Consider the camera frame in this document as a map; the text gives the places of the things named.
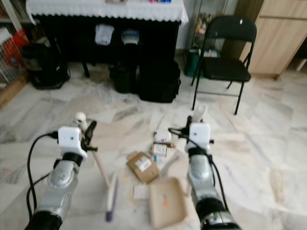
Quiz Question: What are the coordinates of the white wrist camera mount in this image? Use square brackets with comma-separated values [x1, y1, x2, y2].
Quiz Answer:
[58, 126, 83, 159]
[189, 123, 212, 150]

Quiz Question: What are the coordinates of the white hanging bag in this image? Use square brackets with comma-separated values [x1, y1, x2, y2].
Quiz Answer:
[94, 23, 115, 46]

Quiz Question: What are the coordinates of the black table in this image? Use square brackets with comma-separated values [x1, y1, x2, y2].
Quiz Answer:
[35, 14, 183, 79]

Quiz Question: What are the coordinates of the black bin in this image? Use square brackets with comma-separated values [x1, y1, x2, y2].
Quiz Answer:
[109, 45, 139, 94]

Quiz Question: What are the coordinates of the large black bag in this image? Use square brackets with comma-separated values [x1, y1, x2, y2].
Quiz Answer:
[138, 59, 182, 104]

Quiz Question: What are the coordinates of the beige long-handled dustpan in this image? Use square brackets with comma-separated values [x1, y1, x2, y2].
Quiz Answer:
[149, 104, 210, 230]

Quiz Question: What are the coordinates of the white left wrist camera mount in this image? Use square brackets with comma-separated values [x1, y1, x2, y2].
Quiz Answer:
[58, 126, 83, 159]

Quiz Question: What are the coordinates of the red bag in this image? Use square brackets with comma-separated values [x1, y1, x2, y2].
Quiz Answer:
[7, 28, 30, 69]

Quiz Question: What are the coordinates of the black round appliance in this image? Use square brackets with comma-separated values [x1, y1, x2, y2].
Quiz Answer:
[20, 43, 71, 90]

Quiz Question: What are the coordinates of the white lace tablecloth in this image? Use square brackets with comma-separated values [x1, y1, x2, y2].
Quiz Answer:
[25, 0, 189, 25]

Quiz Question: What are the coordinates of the green container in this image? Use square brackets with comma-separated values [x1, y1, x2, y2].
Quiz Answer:
[183, 48, 202, 78]

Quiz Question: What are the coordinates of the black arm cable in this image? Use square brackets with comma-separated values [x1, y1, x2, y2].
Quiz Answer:
[192, 137, 229, 207]
[26, 131, 60, 217]

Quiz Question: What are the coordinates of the brown cardboard box white label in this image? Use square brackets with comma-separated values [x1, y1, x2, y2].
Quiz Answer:
[127, 150, 160, 184]

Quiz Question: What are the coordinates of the small white printed box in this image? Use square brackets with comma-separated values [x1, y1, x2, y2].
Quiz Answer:
[152, 142, 169, 157]

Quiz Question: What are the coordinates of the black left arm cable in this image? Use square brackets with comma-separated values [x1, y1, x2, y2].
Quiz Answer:
[26, 131, 60, 217]

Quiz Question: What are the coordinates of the black folding chair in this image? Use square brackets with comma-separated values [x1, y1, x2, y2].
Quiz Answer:
[190, 15, 258, 116]

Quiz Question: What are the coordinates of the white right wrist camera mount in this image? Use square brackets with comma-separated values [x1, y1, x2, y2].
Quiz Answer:
[189, 123, 212, 150]

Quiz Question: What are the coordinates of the white wire rack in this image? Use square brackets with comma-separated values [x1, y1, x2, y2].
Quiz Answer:
[0, 29, 25, 85]

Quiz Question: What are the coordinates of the light wooden cabinet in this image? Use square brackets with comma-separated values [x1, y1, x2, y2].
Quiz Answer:
[240, 0, 307, 80]

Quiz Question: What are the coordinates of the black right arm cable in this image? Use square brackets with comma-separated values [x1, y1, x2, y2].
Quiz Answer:
[192, 137, 229, 207]

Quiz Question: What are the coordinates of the white blue hanging pouch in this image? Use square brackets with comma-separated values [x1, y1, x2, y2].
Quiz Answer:
[120, 28, 140, 46]

